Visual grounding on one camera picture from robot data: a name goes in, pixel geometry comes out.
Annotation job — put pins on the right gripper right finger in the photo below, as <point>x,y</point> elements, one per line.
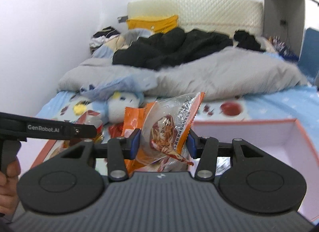
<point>196,145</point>

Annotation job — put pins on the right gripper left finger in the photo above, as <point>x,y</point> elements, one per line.
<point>119,148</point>

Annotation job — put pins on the orange clear snack packet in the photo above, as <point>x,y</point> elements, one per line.
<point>165,125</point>

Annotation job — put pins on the dark red snack packet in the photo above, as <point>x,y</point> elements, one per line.
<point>91,117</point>

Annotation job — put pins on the person's left hand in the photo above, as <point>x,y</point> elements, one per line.
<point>8,189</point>

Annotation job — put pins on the pink box lid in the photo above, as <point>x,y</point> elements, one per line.
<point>34,151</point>

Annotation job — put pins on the blue white plush toy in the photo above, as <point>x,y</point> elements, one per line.
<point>113,109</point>

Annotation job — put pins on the blue plastic bag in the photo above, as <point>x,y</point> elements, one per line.
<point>136,84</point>

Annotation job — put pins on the grey duvet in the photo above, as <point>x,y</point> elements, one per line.
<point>228,73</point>

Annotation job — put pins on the pink storage box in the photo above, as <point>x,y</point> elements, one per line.
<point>286,140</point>

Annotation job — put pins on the black clothing pile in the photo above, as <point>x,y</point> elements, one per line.
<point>171,49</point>

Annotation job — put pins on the fruit print bedsheet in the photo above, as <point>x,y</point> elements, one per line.
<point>300,102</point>

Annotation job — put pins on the yellow garment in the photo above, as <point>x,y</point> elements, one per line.
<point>158,24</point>

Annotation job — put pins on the cream quilted headboard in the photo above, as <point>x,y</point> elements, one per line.
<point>225,16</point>

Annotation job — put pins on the blue chair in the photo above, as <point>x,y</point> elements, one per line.
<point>308,61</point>

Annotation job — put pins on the grey bedside shelf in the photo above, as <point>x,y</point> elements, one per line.
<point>289,19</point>

